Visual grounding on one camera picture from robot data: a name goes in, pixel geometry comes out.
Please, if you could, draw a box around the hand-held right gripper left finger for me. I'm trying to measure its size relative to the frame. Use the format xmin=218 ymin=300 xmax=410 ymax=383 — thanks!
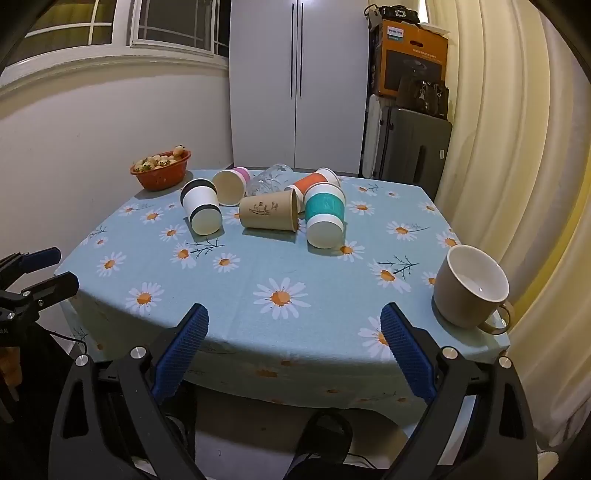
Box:
xmin=48 ymin=303 xmax=211 ymax=480

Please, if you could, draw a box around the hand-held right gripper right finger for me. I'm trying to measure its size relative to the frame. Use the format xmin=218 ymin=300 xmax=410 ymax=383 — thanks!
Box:
xmin=379 ymin=302 xmax=541 ymax=480

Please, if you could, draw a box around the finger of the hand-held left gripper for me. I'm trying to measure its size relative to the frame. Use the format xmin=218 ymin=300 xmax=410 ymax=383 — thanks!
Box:
xmin=0 ymin=271 xmax=80 ymax=320
xmin=0 ymin=247 xmax=62 ymax=278

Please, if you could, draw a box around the white cup with black band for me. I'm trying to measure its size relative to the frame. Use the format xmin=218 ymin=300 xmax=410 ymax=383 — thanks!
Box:
xmin=180 ymin=178 xmax=223 ymax=235

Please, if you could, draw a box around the brown paper cup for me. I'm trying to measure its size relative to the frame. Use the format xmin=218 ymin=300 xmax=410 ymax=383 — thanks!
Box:
xmin=239 ymin=188 xmax=300 ymax=233

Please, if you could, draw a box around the white cup with teal band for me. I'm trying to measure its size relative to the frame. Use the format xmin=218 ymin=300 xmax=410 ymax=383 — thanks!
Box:
xmin=303 ymin=182 xmax=347 ymax=249

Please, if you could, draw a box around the white cup with pink band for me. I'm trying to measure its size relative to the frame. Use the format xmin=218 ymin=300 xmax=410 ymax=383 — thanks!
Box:
xmin=212 ymin=167 xmax=251 ymax=206

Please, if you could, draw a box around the white cup with orange band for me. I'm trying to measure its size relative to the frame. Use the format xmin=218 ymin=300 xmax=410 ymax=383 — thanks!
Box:
xmin=284 ymin=167 xmax=342 ymax=213

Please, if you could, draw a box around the beige ceramic mug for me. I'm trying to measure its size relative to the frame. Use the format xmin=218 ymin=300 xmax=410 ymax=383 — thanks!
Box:
xmin=433 ymin=244 xmax=515 ymax=335

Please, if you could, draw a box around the black rounded object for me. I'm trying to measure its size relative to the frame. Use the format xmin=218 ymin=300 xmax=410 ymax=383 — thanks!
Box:
xmin=284 ymin=410 xmax=356 ymax=480

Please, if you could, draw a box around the blue daisy print tablecloth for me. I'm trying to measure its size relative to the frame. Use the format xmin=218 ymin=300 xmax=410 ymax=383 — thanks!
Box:
xmin=54 ymin=167 xmax=511 ymax=411

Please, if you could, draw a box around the orange plastic basket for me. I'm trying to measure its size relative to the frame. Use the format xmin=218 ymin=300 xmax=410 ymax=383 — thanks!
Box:
xmin=129 ymin=151 xmax=193 ymax=192

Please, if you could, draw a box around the pile of small toy figures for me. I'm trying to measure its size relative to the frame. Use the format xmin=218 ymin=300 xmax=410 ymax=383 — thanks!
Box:
xmin=133 ymin=144 xmax=188 ymax=173

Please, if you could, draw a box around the dark grey suitcase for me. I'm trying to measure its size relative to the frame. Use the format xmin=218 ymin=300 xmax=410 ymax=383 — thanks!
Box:
xmin=379 ymin=107 xmax=453 ymax=199

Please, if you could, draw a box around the light grey suitcase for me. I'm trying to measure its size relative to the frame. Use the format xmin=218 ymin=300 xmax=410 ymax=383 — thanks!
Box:
xmin=361 ymin=93 xmax=393 ymax=178

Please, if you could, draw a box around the cream curtain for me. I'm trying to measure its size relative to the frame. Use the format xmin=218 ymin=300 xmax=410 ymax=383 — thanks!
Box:
xmin=425 ymin=0 xmax=591 ymax=462

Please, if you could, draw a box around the black handbag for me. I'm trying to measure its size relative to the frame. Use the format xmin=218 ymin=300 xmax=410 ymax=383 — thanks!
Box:
xmin=397 ymin=74 xmax=450 ymax=121

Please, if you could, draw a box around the white framed window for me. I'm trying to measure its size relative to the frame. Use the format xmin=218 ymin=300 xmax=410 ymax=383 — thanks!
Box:
xmin=23 ymin=0 xmax=230 ymax=58

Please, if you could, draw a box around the white tall cabinet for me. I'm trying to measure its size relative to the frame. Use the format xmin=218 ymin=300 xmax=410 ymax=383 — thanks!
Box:
xmin=229 ymin=0 xmax=370 ymax=177

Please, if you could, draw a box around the orange cardboard box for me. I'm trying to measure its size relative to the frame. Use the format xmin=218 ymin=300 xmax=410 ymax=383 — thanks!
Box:
xmin=373 ymin=18 xmax=450 ymax=100

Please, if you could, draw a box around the black bag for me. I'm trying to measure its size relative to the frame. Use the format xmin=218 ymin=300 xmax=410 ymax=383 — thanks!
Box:
xmin=365 ymin=4 xmax=421 ymax=24

